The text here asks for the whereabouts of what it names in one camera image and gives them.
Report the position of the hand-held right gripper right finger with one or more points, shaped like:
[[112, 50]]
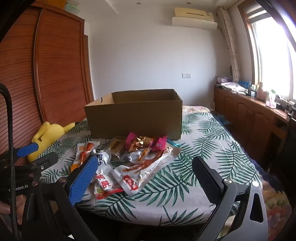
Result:
[[207, 180]]

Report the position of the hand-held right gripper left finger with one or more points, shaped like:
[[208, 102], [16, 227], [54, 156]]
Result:
[[82, 180]]

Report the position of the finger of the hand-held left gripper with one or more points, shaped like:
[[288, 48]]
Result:
[[47, 158], [27, 149]]

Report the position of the silver red snack packet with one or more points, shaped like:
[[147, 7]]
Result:
[[105, 185]]

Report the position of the orange white snack packet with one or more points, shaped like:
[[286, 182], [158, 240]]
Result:
[[84, 150]]

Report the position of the brown biscuit packet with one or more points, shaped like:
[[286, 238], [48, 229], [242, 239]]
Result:
[[116, 147]]

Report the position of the blue snack packet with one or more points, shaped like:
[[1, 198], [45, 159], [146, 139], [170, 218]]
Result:
[[174, 144]]

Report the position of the large white snack packet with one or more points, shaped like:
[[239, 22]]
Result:
[[138, 171]]

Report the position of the pink snack packet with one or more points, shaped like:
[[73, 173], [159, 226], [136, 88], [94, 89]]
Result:
[[160, 142]]

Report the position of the small silver snack packet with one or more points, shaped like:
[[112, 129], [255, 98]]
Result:
[[138, 155]]

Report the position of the brown cardboard box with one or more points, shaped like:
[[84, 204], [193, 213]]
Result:
[[131, 120]]

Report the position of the person's left hand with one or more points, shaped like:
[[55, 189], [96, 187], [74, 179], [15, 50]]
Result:
[[4, 206]]

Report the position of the leaf-print sheet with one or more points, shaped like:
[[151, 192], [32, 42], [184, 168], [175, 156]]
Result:
[[185, 185]]

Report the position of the yellow plush toy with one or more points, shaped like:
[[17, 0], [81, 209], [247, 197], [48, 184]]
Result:
[[49, 134]]

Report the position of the teal cloth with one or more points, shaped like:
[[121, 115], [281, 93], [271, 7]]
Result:
[[222, 118]]

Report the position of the floral blanket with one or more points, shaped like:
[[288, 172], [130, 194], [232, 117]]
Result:
[[275, 204]]

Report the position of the wooden low cabinet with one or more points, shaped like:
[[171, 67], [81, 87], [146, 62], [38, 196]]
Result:
[[245, 115]]

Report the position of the black chair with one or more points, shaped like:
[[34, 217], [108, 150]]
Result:
[[284, 150]]

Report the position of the wooden slatted wardrobe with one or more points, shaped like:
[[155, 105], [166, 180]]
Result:
[[57, 69]]

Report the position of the purple box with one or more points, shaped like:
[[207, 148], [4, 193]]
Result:
[[223, 80]]

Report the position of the white green tissue box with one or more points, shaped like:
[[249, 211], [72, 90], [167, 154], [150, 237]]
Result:
[[270, 100]]

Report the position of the blue packets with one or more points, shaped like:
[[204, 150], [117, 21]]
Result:
[[244, 84]]

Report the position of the pink bottle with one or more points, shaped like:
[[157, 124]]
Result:
[[260, 92]]

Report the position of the patterned white curtain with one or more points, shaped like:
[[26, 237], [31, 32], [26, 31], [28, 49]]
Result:
[[229, 46]]

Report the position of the wood-framed window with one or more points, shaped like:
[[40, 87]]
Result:
[[270, 58]]

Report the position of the green plastic container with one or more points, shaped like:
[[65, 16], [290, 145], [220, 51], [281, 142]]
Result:
[[71, 7]]

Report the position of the white air conditioner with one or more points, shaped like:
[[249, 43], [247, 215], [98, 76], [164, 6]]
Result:
[[194, 22]]

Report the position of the white wall switch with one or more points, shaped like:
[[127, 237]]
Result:
[[186, 75]]

